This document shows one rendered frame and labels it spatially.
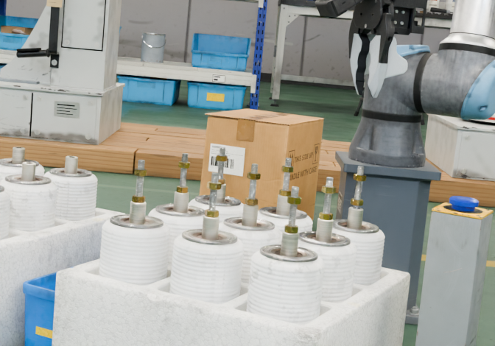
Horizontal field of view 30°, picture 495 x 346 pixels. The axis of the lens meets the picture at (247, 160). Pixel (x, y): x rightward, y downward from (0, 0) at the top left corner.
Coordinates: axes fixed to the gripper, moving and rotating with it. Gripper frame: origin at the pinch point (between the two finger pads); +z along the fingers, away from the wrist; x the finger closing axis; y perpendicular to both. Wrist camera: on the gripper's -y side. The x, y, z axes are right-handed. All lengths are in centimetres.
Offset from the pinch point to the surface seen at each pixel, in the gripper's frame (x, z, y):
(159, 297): -7.1, 28.9, -32.9
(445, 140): 154, 27, 141
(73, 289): 3, 30, -42
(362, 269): -5.6, 26.5, -0.5
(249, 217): 0.6, 20.0, -16.8
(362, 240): -5.6, 22.1, -1.1
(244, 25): 744, -12, 341
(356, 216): -2.1, 19.4, -0.2
